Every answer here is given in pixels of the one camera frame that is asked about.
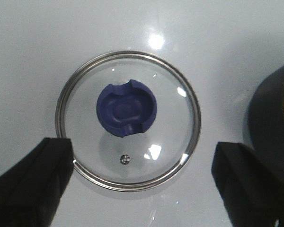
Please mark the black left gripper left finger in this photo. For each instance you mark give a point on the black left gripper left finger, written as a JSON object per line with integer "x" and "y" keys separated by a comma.
{"x": 30, "y": 191}

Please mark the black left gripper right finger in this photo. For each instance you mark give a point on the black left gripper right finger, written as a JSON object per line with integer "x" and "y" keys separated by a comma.
{"x": 251, "y": 195}

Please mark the glass lid with blue knob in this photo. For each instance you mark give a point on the glass lid with blue knob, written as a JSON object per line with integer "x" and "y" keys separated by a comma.
{"x": 133, "y": 118}

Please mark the dark blue saucepan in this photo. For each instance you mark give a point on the dark blue saucepan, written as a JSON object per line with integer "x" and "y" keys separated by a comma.
{"x": 266, "y": 118}

